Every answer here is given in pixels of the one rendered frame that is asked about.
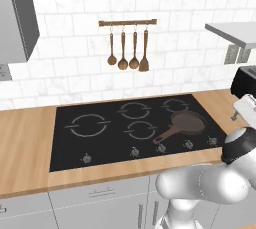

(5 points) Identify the grey wall shelf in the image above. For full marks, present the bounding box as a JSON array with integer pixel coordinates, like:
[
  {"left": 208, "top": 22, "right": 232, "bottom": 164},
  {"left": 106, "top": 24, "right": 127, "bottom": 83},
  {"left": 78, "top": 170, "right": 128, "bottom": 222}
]
[{"left": 204, "top": 21, "right": 256, "bottom": 50}]

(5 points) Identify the silver cupboard door handle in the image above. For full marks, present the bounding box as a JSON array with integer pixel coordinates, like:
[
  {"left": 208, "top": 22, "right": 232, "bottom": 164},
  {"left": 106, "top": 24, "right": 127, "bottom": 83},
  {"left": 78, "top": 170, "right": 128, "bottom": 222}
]
[
  {"left": 137, "top": 203, "right": 145, "bottom": 229},
  {"left": 151, "top": 200, "right": 160, "bottom": 228}
]

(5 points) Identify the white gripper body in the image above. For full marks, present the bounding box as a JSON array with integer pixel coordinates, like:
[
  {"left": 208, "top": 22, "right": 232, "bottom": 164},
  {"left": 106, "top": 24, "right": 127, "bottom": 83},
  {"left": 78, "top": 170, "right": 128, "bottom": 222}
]
[{"left": 232, "top": 93, "right": 256, "bottom": 125}]

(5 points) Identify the brown frying pan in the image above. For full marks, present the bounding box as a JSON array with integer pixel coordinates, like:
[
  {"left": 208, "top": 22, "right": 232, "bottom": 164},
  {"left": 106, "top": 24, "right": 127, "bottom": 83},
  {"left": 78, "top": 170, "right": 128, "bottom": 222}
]
[{"left": 152, "top": 110, "right": 208, "bottom": 145}]

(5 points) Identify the wooden spatula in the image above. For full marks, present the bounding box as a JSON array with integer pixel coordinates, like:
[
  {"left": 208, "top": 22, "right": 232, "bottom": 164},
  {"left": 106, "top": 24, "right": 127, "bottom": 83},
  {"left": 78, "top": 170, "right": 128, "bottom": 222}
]
[{"left": 138, "top": 24, "right": 151, "bottom": 73}]

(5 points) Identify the small wooden spoon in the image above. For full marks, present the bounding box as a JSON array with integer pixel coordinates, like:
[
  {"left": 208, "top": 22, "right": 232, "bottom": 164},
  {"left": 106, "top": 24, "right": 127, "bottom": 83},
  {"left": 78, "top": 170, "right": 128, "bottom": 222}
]
[{"left": 106, "top": 26, "right": 118, "bottom": 66}]

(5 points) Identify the grey wall socket plate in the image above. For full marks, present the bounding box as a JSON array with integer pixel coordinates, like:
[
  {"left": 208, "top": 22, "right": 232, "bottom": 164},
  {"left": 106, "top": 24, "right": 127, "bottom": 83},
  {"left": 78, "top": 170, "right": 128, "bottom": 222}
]
[{"left": 0, "top": 63, "right": 13, "bottom": 82}]

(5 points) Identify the wooden utensil rail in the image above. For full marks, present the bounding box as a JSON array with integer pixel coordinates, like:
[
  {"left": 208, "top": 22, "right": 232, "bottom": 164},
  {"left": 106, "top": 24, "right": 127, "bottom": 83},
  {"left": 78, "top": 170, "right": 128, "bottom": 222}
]
[{"left": 98, "top": 18, "right": 158, "bottom": 28}]

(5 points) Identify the wide grey drawer front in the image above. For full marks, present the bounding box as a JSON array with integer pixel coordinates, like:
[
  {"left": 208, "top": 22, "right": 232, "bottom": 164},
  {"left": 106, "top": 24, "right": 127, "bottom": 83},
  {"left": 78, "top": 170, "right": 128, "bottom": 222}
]
[{"left": 47, "top": 175, "right": 152, "bottom": 211}]

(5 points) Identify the black glass hob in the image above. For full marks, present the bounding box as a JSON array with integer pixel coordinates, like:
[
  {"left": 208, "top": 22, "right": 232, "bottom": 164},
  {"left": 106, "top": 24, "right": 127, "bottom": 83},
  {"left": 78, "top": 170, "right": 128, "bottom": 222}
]
[{"left": 48, "top": 93, "right": 229, "bottom": 173}]

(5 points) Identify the grey wall cupboard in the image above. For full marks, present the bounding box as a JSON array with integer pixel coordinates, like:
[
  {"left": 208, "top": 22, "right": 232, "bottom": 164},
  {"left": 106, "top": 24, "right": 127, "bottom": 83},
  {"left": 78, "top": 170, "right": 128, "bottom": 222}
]
[{"left": 0, "top": 0, "right": 41, "bottom": 65}]

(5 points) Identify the grey hob knob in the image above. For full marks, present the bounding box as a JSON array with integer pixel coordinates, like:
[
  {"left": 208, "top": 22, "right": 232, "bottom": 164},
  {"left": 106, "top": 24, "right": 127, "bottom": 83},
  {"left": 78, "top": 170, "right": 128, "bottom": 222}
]
[
  {"left": 207, "top": 135, "right": 219, "bottom": 147},
  {"left": 183, "top": 139, "right": 195, "bottom": 151},
  {"left": 129, "top": 146, "right": 141, "bottom": 159},
  {"left": 82, "top": 152, "right": 94, "bottom": 165},
  {"left": 156, "top": 142, "right": 168, "bottom": 154}
]

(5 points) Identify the black toaster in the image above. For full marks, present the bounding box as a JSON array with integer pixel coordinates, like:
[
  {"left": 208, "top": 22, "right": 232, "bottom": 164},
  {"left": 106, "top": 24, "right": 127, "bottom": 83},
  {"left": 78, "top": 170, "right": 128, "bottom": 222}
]
[{"left": 230, "top": 65, "right": 256, "bottom": 100}]

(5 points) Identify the wooden ladle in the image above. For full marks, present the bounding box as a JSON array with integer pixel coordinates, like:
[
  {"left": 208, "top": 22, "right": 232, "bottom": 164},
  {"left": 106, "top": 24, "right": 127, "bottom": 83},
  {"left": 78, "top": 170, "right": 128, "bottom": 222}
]
[
  {"left": 117, "top": 26, "right": 129, "bottom": 71},
  {"left": 128, "top": 25, "right": 140, "bottom": 71}
]

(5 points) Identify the grey cupboard door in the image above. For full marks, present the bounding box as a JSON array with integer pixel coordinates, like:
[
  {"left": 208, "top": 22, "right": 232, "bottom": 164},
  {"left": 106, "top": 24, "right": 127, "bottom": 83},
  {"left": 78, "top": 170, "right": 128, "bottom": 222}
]
[
  {"left": 209, "top": 203, "right": 256, "bottom": 229},
  {"left": 52, "top": 193, "right": 149, "bottom": 229},
  {"left": 145, "top": 174, "right": 172, "bottom": 229}
]

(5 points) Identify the narrow grey drawer front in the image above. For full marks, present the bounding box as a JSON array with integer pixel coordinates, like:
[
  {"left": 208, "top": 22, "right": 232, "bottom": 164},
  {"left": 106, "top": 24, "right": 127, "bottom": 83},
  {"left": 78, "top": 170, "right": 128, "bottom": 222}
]
[{"left": 0, "top": 191, "right": 52, "bottom": 221}]

